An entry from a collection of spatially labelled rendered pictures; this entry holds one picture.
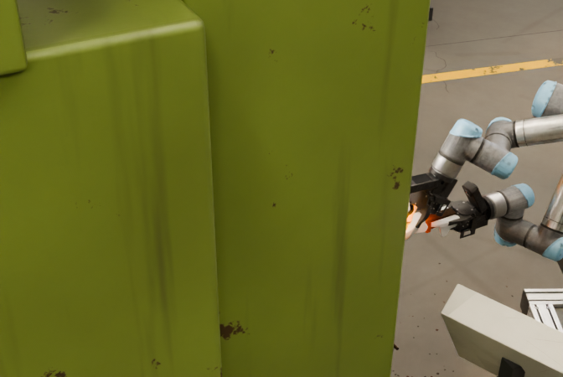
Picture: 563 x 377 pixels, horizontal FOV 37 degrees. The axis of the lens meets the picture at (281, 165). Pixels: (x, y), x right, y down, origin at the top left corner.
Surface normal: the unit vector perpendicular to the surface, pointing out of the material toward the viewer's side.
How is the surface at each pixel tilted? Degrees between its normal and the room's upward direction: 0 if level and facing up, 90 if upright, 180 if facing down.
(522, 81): 0
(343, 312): 90
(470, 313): 30
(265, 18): 90
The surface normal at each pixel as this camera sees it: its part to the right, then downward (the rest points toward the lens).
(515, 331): -0.31, -0.52
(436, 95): 0.00, -0.84
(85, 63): 0.44, 0.49
